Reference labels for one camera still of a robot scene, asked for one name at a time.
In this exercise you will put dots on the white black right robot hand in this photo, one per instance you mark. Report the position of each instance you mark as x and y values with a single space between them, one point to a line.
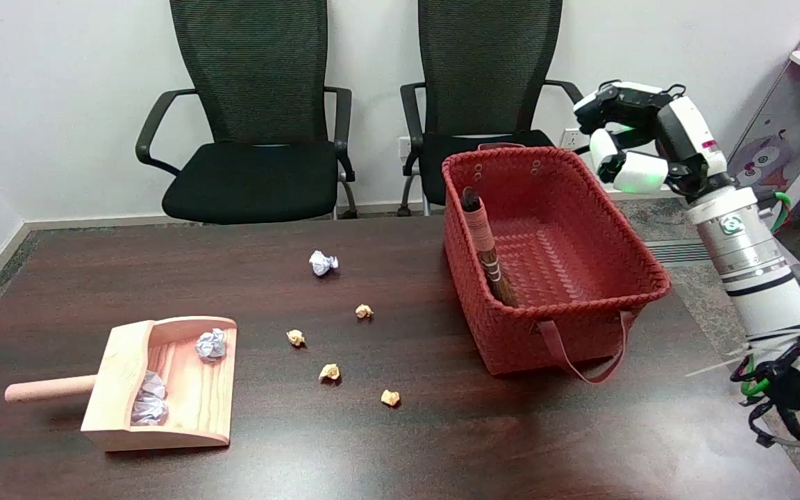
685 132

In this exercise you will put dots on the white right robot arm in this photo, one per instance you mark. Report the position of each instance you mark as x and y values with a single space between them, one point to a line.
761 278

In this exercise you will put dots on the pink white children's shelf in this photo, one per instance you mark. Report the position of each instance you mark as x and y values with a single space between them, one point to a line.
789 132

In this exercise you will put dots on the metal floor vent grille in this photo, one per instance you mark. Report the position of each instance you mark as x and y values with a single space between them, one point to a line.
678 251

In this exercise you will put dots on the red woven basket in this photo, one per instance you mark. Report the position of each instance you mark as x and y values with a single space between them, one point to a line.
553 257

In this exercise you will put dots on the black mesh office chair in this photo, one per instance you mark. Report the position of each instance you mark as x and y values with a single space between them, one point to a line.
254 139
483 83

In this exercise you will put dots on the tan crumpled paper ball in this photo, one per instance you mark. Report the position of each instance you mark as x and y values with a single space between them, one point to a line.
329 372
296 337
364 311
390 397

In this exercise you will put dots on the white crumpled paper ball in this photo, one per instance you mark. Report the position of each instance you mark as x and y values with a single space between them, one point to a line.
323 263
150 401
211 344

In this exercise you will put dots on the wooden dustpan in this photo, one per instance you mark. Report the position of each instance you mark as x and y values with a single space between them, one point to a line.
157 385

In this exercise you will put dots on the white wall socket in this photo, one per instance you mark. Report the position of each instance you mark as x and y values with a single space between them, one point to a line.
571 138
405 146

